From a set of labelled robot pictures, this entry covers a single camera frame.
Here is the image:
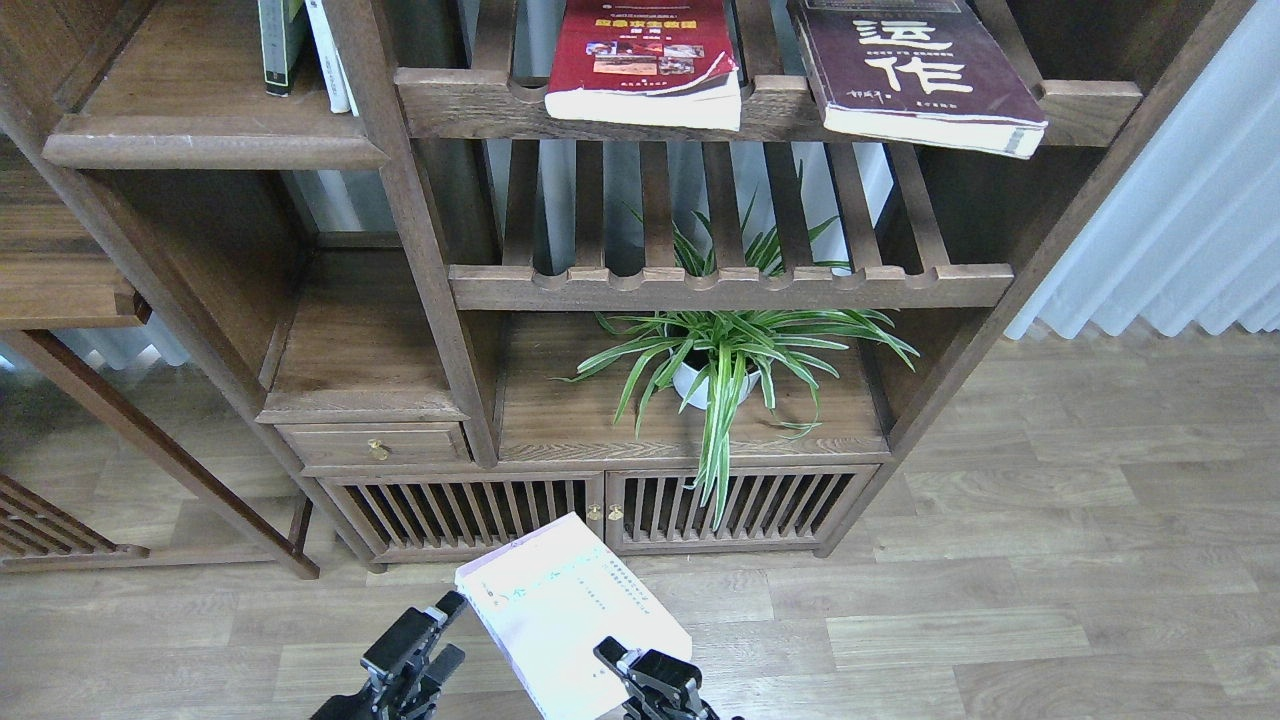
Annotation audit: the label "pale lilac book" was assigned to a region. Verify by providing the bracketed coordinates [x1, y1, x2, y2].
[454, 512, 692, 719]

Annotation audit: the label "red cover book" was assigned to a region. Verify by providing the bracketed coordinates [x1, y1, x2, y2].
[544, 1, 742, 132]

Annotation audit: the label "green spider plant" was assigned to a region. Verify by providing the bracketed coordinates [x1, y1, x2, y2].
[556, 160, 920, 530]

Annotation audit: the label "white thin book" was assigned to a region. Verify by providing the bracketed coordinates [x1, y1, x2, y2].
[303, 0, 360, 117]

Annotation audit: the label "brass drawer knob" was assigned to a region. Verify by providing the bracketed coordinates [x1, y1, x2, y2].
[367, 438, 390, 462]

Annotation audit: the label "white pleated curtain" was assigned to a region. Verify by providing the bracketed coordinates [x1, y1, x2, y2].
[1005, 1, 1279, 340]

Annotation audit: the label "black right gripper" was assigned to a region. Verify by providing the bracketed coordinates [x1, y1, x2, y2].
[594, 635, 721, 720]

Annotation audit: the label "green spine book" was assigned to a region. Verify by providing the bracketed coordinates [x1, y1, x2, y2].
[259, 0, 308, 97]

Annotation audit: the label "wooden side rack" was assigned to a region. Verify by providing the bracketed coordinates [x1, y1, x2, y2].
[1, 475, 150, 571]

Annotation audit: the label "dark wooden bookshelf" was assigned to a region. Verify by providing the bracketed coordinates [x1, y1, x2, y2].
[3, 1, 1256, 568]

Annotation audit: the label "maroon book white characters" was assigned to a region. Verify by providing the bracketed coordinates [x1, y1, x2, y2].
[788, 1, 1048, 159]

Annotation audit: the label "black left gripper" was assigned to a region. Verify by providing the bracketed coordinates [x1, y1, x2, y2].
[311, 591, 468, 719]

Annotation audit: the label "white plant pot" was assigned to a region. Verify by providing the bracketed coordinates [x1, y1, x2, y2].
[672, 350, 762, 410]

